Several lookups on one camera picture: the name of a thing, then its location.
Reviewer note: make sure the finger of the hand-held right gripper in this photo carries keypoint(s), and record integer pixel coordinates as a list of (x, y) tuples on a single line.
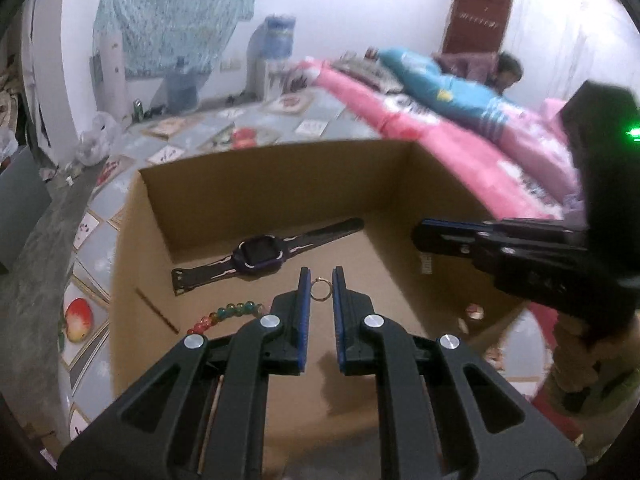
[(450, 237)]

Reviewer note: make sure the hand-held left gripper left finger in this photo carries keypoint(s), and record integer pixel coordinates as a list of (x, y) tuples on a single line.
[(303, 320)]

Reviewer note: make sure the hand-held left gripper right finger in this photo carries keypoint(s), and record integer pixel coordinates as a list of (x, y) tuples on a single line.
[(340, 320)]

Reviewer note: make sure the purple black smartwatch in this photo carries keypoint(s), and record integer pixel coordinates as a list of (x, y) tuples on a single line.
[(255, 255)]

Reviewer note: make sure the brown cardboard box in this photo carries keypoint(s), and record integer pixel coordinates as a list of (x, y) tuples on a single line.
[(300, 190)]

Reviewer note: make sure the person's right forearm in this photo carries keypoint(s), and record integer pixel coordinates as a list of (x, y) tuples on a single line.
[(600, 395)]

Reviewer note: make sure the pink pillow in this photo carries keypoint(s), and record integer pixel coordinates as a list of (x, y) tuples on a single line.
[(550, 125)]

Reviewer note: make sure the person lying on bed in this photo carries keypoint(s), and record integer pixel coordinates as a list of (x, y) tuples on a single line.
[(450, 90)]

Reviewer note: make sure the grey lace pillow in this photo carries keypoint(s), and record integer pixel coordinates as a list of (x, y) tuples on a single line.
[(365, 72)]

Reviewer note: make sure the brown wooden door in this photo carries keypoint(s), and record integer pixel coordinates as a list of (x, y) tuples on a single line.
[(475, 15)]

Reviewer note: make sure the white water dispenser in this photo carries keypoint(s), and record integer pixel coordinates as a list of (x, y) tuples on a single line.
[(257, 75)]

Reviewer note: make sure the blue water dispenser bottle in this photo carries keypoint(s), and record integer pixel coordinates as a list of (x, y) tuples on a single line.
[(280, 37)]

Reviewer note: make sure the blue water jug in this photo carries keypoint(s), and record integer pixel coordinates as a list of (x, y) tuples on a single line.
[(181, 87)]

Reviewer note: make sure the green can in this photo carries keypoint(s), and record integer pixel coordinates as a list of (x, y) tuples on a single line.
[(138, 110)]

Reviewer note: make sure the clear plastic bag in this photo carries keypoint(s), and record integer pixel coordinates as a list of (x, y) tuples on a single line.
[(95, 142)]

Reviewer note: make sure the hanging teal floral cloth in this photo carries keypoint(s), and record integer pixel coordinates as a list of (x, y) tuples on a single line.
[(175, 15)]

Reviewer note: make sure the wall socket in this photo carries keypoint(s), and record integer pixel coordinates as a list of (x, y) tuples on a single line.
[(230, 64)]

